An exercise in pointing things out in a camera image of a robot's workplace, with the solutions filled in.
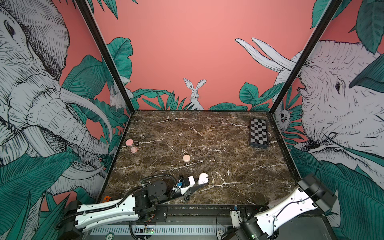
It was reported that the white round earbud case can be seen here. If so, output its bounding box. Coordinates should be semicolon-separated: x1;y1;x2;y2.
198;173;209;185

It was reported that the pink earbud charging case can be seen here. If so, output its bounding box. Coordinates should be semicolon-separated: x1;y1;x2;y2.
183;155;191;163

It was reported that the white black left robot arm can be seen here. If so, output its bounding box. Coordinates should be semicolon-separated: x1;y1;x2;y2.
55;177;209;240

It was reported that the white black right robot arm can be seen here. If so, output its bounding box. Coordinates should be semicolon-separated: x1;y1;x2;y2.
219;173;338;240

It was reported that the pink sand hourglass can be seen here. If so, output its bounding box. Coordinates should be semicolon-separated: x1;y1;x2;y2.
126;139;138;153

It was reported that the folded black white chessboard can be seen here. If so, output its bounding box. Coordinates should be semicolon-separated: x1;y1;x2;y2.
249;119;269;149

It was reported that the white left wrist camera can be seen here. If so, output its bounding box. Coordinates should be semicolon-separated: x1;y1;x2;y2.
177;176;196;195

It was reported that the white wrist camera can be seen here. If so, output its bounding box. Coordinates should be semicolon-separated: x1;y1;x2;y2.
177;176;196;195
230;210;243;229

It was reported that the white slotted cable duct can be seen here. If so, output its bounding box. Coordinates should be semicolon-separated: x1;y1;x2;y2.
90;225;226;236

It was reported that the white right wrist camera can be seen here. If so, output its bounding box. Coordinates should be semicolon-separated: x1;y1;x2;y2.
230;210;243;229

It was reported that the black front mounting rail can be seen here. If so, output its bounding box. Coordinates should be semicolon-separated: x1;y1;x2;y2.
80;203;328;224

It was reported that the black left corner frame post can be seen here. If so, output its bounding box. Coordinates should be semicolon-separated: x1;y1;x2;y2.
75;0;135;115

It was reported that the black corner frame post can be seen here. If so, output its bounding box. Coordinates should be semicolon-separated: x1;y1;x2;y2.
75;0;135;115
269;0;343;115

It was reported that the black right corner frame post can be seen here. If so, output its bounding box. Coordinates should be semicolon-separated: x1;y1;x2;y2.
269;0;343;115

